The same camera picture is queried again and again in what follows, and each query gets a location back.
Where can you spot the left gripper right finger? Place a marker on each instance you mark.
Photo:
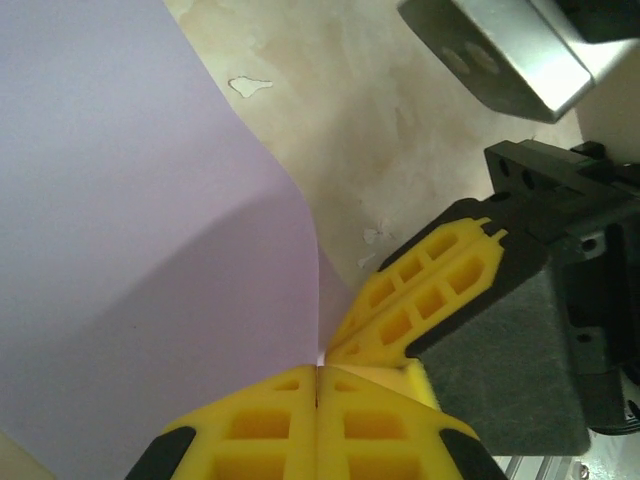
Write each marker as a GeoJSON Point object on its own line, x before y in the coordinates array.
{"type": "Point", "coordinates": [330, 400]}

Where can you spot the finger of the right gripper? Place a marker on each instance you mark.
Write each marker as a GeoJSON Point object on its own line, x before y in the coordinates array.
{"type": "Point", "coordinates": [500, 375]}
{"type": "Point", "coordinates": [415, 250]}

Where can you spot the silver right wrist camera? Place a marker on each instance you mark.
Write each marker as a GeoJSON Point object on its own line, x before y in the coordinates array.
{"type": "Point", "coordinates": [500, 60]}

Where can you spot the long aluminium base rail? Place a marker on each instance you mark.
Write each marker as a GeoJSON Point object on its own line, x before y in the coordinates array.
{"type": "Point", "coordinates": [550, 470]}

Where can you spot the purple paper sheet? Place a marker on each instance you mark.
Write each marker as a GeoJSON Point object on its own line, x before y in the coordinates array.
{"type": "Point", "coordinates": [125, 200]}

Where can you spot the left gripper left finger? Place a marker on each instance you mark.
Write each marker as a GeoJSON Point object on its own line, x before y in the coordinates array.
{"type": "Point", "coordinates": [300, 400]}

